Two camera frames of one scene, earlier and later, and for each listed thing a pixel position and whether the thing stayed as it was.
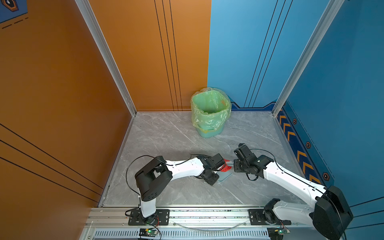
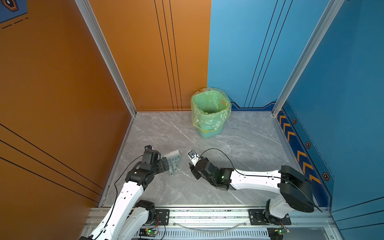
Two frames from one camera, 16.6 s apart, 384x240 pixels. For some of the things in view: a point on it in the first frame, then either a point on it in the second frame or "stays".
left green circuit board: [148, 232] stays
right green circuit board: [277, 233] stays
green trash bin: [209, 134] stays
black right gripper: [235, 162] → [194, 172]
